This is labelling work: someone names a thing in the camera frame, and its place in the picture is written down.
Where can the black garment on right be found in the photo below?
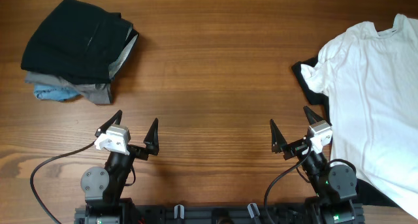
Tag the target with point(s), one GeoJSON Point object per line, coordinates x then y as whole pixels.
{"type": "Point", "coordinates": [366, 193]}

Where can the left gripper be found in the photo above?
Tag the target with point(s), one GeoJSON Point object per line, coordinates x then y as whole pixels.
{"type": "Point", "coordinates": [151, 140]}

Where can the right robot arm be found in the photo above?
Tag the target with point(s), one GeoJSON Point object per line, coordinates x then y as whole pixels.
{"type": "Point", "coordinates": [334, 182]}

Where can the white t-shirt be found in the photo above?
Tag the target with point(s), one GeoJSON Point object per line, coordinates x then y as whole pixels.
{"type": "Point", "coordinates": [370, 79]}

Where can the folded black garment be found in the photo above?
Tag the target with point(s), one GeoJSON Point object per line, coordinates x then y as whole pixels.
{"type": "Point", "coordinates": [81, 43]}

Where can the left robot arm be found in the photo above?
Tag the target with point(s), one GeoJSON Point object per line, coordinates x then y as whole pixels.
{"type": "Point", "coordinates": [103, 186]}

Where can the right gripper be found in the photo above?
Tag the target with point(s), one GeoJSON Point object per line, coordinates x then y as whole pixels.
{"type": "Point", "coordinates": [278, 143]}

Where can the folded grey garment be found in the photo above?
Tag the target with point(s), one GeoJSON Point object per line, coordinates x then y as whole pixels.
{"type": "Point", "coordinates": [95, 93]}

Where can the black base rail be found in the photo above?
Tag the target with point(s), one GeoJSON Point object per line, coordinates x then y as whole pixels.
{"type": "Point", "coordinates": [251, 213]}

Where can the folded light blue garment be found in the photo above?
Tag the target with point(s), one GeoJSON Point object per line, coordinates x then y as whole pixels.
{"type": "Point", "coordinates": [54, 93]}

